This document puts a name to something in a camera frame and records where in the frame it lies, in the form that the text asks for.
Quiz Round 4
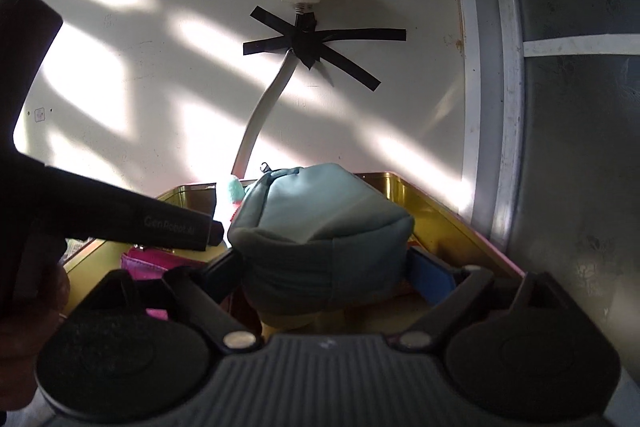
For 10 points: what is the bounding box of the black tape cross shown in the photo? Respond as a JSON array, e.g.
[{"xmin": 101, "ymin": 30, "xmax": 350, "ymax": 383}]
[{"xmin": 243, "ymin": 6, "xmax": 407, "ymax": 92}]

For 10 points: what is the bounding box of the teal fabric pouch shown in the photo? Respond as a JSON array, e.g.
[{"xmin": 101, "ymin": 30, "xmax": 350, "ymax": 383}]
[{"xmin": 228, "ymin": 164, "xmax": 414, "ymax": 317}]

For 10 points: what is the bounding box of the small wall sticker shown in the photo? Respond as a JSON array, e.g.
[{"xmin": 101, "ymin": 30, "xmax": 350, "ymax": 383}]
[{"xmin": 35, "ymin": 107, "xmax": 46, "ymax": 122}]

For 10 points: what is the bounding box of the gold metal tin box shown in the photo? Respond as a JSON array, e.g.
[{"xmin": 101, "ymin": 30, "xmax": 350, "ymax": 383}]
[{"xmin": 58, "ymin": 170, "xmax": 523, "ymax": 353}]

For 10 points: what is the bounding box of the white power strip cable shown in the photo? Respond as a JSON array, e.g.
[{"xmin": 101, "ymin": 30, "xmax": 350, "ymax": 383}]
[{"xmin": 231, "ymin": 48, "xmax": 298, "ymax": 178}]

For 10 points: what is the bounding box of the pink wallet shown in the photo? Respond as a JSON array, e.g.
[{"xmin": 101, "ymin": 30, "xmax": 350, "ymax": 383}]
[{"xmin": 119, "ymin": 245, "xmax": 208, "ymax": 321}]

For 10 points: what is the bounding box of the white window frame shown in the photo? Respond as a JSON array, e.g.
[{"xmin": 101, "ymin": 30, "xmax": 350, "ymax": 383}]
[{"xmin": 460, "ymin": 0, "xmax": 639, "ymax": 248}]

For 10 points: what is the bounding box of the person's left hand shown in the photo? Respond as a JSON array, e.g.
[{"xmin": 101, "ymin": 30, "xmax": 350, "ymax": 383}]
[{"xmin": 1, "ymin": 265, "xmax": 70, "ymax": 412}]

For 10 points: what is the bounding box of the teal plush toy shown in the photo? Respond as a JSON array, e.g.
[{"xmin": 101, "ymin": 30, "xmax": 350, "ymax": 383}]
[{"xmin": 227, "ymin": 176, "xmax": 245, "ymax": 205}]

